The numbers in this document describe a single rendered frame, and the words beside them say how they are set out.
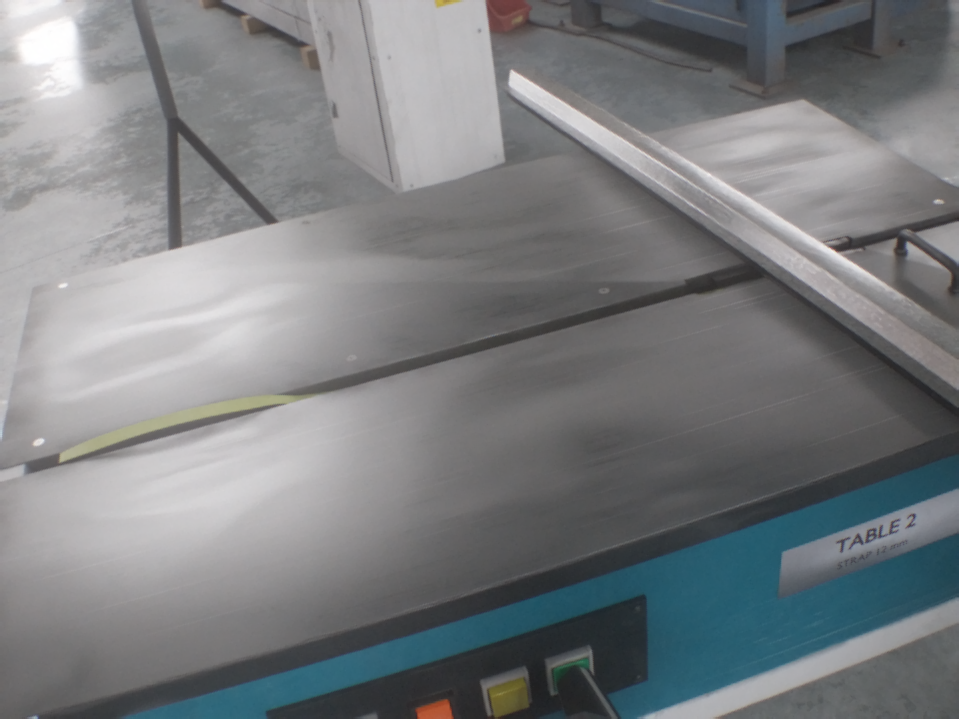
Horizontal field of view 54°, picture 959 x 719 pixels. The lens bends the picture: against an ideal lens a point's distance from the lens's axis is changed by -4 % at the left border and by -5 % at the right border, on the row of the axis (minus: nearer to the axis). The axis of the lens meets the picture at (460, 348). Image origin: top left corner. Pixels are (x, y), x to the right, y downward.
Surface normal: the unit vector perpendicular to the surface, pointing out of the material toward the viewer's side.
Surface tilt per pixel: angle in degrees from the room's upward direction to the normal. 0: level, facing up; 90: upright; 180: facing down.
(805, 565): 90
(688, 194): 75
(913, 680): 0
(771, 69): 90
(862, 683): 0
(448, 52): 90
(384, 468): 0
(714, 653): 90
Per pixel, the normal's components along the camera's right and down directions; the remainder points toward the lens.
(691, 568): 0.27, 0.51
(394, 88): 0.49, 0.43
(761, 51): -0.86, 0.37
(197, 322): -0.14, -0.82
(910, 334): -0.92, 0.08
